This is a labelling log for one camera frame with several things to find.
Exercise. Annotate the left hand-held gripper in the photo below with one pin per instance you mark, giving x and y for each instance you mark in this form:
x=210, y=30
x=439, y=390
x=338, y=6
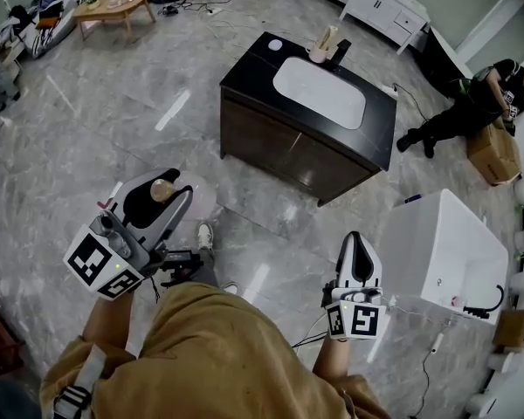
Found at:
x=113, y=251

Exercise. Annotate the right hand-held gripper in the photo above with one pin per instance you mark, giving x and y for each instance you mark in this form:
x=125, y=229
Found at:
x=362, y=319

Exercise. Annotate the person's left forearm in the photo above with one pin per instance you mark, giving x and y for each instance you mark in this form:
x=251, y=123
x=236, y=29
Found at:
x=109, y=321

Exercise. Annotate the person's right forearm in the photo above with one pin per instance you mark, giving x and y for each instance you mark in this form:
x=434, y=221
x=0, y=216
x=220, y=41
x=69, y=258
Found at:
x=332, y=358

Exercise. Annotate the dark wooden sink cabinet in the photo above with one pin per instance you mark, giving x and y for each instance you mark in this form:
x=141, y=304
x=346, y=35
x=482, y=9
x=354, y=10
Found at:
x=279, y=146

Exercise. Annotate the black sink counter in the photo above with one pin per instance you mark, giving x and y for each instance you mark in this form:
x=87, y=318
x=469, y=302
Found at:
x=253, y=70

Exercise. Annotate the white sink basin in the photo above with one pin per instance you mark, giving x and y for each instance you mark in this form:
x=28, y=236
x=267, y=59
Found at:
x=319, y=92

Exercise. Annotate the person's white shoe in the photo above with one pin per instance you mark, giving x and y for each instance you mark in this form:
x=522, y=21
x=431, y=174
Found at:
x=231, y=286
x=204, y=234

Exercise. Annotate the black belt-mounted device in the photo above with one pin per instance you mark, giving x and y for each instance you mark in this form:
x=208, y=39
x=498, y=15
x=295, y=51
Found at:
x=181, y=262

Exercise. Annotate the person's grey trouser leg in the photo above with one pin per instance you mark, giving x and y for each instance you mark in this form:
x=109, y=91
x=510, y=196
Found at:
x=207, y=264

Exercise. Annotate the white power strip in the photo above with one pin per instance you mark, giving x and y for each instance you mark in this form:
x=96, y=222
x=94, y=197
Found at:
x=438, y=342

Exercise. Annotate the black bathtub faucet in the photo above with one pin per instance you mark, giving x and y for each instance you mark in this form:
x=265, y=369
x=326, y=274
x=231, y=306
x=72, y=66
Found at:
x=484, y=310

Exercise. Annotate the person's mustard shirt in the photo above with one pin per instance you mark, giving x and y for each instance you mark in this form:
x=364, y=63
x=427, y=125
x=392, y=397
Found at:
x=227, y=356

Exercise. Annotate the large cardboard box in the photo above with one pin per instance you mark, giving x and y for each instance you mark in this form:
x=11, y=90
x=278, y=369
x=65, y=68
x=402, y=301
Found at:
x=495, y=153

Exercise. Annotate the wooden coffee table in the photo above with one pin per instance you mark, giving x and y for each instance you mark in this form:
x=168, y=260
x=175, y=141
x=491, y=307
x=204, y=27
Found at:
x=113, y=7

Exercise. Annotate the white round dish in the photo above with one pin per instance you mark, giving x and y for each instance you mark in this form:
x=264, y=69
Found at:
x=275, y=44

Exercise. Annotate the cluttered white sofa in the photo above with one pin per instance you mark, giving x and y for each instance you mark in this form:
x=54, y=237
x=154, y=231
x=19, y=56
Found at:
x=39, y=24

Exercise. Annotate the white drawer cabinet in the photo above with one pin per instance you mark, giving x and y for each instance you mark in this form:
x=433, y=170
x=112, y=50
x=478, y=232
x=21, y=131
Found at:
x=384, y=9

